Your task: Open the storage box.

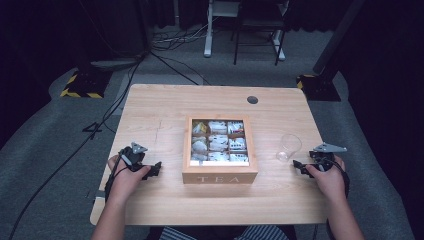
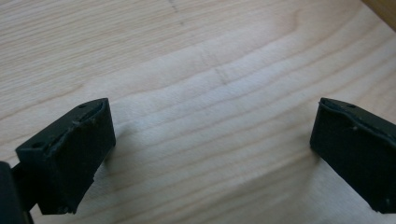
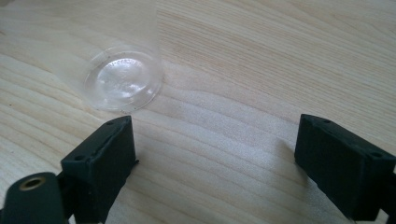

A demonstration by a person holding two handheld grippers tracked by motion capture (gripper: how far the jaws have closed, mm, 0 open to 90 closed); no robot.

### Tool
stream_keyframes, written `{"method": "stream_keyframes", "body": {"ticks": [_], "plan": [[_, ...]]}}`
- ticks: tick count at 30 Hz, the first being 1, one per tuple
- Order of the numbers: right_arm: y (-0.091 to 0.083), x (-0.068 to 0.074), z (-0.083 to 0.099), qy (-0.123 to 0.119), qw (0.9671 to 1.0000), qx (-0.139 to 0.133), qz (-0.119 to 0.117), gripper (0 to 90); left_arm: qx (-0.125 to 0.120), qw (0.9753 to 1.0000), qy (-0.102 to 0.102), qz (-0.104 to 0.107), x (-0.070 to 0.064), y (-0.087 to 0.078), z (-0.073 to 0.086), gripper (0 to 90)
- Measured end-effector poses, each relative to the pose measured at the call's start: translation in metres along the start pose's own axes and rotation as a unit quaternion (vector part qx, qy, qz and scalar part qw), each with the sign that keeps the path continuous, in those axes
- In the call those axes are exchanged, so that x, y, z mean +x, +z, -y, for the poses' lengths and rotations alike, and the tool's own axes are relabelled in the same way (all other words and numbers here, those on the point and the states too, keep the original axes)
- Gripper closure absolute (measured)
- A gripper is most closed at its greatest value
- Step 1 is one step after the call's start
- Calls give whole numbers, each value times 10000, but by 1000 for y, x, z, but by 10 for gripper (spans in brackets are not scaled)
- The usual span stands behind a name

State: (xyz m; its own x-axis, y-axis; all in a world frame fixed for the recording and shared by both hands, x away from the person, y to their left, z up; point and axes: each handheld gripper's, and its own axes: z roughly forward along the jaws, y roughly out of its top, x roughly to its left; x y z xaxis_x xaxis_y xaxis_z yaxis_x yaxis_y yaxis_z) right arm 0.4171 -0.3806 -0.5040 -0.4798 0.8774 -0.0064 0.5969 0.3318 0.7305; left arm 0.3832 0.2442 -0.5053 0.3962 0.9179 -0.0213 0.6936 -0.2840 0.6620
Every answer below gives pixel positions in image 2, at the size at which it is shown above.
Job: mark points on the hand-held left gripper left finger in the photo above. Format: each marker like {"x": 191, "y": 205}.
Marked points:
{"x": 68, "y": 155}

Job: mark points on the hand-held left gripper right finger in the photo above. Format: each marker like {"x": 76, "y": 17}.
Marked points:
{"x": 358, "y": 155}

